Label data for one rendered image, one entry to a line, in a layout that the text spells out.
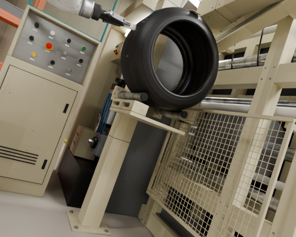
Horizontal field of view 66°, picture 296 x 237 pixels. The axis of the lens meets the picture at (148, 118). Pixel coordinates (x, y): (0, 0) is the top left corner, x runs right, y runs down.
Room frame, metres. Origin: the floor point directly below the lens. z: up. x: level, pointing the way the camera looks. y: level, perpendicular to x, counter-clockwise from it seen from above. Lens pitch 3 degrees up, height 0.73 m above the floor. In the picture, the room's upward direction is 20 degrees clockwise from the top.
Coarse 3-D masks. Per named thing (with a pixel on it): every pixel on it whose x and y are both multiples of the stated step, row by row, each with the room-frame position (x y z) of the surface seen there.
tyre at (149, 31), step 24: (144, 24) 1.14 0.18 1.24; (168, 24) 1.15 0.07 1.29; (192, 24) 1.24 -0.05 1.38; (144, 48) 1.13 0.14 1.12; (192, 48) 1.53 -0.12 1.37; (216, 48) 1.32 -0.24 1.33; (144, 72) 1.16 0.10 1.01; (192, 72) 1.58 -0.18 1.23; (216, 72) 1.34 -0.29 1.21; (168, 96) 1.23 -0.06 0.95; (192, 96) 1.29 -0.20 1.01
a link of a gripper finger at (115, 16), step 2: (110, 10) 1.08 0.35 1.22; (112, 12) 1.09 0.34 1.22; (110, 14) 1.08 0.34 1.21; (114, 14) 1.10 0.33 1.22; (116, 14) 1.11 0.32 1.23; (110, 16) 1.10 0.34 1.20; (112, 16) 1.10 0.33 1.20; (114, 16) 1.10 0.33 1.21; (116, 16) 1.11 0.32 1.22; (118, 16) 1.12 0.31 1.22; (120, 16) 1.12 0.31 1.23; (114, 18) 1.11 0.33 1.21; (116, 18) 1.11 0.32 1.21; (118, 18) 1.12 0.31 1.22; (120, 18) 1.13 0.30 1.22; (122, 18) 1.13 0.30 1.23; (124, 18) 1.14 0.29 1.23; (118, 20) 1.13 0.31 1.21; (120, 20) 1.13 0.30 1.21; (122, 20) 1.13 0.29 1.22; (122, 22) 1.14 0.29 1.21; (124, 22) 1.14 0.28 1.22
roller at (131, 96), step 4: (124, 92) 1.44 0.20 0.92; (128, 92) 1.38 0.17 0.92; (132, 92) 1.33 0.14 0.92; (120, 96) 1.46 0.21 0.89; (124, 96) 1.40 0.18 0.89; (128, 96) 1.34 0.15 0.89; (132, 96) 1.28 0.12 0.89; (136, 96) 1.23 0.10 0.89; (140, 96) 1.18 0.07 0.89; (144, 96) 1.19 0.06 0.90; (136, 100) 1.28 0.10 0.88; (140, 100) 1.21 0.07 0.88; (144, 100) 1.19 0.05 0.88
